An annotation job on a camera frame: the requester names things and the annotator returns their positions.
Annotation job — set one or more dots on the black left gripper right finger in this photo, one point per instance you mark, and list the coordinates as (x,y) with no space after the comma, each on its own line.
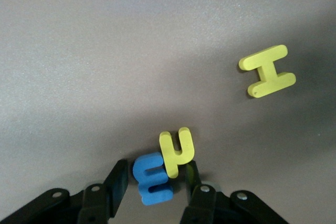
(204,205)

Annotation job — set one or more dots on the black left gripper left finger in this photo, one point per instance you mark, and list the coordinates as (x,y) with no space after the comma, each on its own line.
(97,203)

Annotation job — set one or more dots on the blue foam lowercase e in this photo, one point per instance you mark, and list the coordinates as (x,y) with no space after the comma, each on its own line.
(141,179)

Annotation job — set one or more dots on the yellow foam lowercase h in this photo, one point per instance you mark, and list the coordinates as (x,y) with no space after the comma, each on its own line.
(168,155)

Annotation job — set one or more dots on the yellow foam letter H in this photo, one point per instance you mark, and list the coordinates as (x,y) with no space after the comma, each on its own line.
(267,72)

